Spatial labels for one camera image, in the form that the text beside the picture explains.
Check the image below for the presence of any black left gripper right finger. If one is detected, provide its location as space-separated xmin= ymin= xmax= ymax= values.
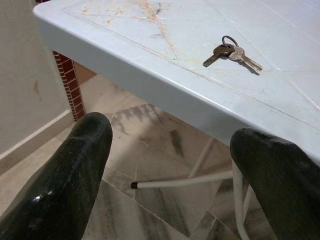
xmin=230 ymin=127 xmax=320 ymax=240

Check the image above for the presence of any red brick tile column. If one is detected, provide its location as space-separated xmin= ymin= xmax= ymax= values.
xmin=34 ymin=0 xmax=87 ymax=123

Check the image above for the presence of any white baseboard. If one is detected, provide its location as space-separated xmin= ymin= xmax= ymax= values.
xmin=0 ymin=108 xmax=74 ymax=176

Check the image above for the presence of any silver key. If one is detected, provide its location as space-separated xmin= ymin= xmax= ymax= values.
xmin=227 ymin=46 xmax=264 ymax=72

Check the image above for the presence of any dark brass key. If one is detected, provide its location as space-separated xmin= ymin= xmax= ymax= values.
xmin=202 ymin=44 xmax=236 ymax=68

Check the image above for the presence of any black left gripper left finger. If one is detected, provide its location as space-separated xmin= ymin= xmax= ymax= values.
xmin=0 ymin=111 xmax=114 ymax=240

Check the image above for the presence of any metal key ring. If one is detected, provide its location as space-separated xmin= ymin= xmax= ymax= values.
xmin=221 ymin=35 xmax=239 ymax=50

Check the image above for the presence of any white tube with black tip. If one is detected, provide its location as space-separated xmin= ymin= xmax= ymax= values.
xmin=130 ymin=170 xmax=235 ymax=190

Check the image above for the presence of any white curved metal leg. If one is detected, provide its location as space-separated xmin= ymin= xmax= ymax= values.
xmin=231 ymin=159 xmax=251 ymax=240

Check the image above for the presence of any white plastic table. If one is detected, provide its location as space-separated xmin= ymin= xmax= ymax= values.
xmin=32 ymin=0 xmax=320 ymax=167

